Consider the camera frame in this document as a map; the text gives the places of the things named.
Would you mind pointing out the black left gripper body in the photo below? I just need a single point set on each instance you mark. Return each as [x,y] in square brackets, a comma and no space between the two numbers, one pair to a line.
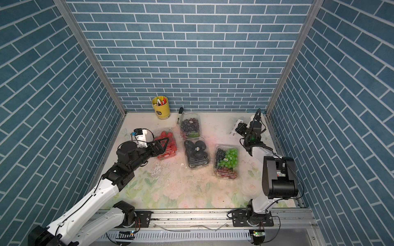
[152,152]

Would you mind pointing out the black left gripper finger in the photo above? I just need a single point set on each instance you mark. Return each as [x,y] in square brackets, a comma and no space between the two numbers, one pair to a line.
[163,148]
[162,140]

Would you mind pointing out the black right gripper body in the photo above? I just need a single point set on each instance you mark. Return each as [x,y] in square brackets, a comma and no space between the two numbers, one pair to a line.
[243,130]

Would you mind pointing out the white fruit sticker sheet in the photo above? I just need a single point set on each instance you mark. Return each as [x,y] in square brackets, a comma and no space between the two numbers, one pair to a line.
[233,132]

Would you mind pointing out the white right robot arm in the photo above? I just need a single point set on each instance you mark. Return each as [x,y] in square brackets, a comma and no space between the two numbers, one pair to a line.
[279,179]

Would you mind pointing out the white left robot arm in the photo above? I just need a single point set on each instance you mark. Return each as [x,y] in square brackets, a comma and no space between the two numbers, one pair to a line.
[73,228]

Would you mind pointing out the clear box of strawberries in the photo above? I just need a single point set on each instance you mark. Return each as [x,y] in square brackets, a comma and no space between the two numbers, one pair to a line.
[172,146]

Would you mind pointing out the clear box of avocados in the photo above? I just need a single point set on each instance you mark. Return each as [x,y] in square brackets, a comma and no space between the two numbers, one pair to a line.
[196,152]

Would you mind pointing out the clear box of dark grapes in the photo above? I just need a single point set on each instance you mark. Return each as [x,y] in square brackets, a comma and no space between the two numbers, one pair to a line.
[190,126]

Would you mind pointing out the black capped marker pen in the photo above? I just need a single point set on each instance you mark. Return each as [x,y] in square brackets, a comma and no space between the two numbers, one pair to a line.
[180,113]

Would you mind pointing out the yellow pen cup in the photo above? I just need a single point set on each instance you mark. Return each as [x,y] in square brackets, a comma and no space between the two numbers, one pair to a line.
[161,107]

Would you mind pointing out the clear box of mixed grapes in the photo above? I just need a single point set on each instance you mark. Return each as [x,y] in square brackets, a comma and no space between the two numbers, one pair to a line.
[226,162]

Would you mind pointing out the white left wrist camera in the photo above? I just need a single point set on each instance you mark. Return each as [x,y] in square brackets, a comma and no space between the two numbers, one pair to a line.
[140,135]

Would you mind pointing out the metal base rail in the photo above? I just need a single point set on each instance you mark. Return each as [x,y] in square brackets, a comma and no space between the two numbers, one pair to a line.
[187,219]

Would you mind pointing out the white perforated cable tray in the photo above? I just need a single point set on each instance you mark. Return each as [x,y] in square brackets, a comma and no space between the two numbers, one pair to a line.
[160,236]

